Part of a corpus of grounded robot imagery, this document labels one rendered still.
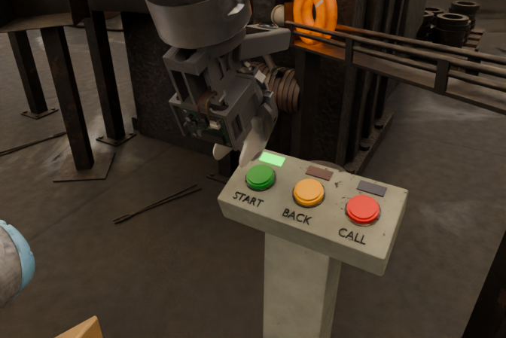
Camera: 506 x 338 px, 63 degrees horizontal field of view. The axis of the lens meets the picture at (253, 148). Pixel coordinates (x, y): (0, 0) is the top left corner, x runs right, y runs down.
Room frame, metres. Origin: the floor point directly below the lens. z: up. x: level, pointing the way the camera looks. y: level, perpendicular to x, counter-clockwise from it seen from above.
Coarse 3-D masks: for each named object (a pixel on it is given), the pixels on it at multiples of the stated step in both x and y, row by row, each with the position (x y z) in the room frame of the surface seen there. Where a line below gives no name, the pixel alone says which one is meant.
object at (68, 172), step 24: (0, 0) 1.44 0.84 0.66; (24, 0) 1.53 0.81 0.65; (48, 0) 1.54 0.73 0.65; (72, 0) 1.39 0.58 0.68; (0, 24) 1.39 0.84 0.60; (24, 24) 1.41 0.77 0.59; (48, 24) 1.38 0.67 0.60; (72, 24) 1.35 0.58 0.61; (48, 48) 1.41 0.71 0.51; (72, 72) 1.46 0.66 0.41; (72, 96) 1.41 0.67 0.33; (72, 120) 1.41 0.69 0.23; (72, 144) 1.41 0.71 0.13; (72, 168) 1.42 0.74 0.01; (96, 168) 1.42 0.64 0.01
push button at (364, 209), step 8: (352, 200) 0.43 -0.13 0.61; (360, 200) 0.43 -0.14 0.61; (368, 200) 0.42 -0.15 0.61; (352, 208) 0.42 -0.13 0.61; (360, 208) 0.41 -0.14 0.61; (368, 208) 0.41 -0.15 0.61; (376, 208) 0.41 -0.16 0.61; (352, 216) 0.41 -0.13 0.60; (360, 216) 0.40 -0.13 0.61; (368, 216) 0.40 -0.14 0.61; (376, 216) 0.40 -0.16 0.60
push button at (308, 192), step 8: (296, 184) 0.47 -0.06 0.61; (304, 184) 0.46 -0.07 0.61; (312, 184) 0.46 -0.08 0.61; (320, 184) 0.46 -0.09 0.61; (296, 192) 0.45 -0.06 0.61; (304, 192) 0.45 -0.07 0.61; (312, 192) 0.45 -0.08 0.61; (320, 192) 0.45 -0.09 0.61; (304, 200) 0.44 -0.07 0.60; (312, 200) 0.44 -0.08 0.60
